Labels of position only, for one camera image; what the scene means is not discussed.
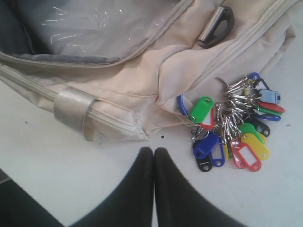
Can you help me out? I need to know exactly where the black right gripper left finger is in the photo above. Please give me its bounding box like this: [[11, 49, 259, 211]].
[[0, 147, 156, 227]]

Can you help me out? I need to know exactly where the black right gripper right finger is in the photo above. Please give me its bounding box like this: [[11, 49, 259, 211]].
[[153, 148, 303, 227]]

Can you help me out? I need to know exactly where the beige duffel bag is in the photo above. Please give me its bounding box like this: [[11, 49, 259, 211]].
[[0, 0, 303, 140]]

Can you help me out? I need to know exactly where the clear plastic wrapped package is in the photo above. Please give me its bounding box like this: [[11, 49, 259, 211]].
[[15, 0, 178, 64]]

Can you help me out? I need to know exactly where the colourful key tag bunch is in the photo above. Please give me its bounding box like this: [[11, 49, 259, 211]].
[[177, 72, 285, 172]]

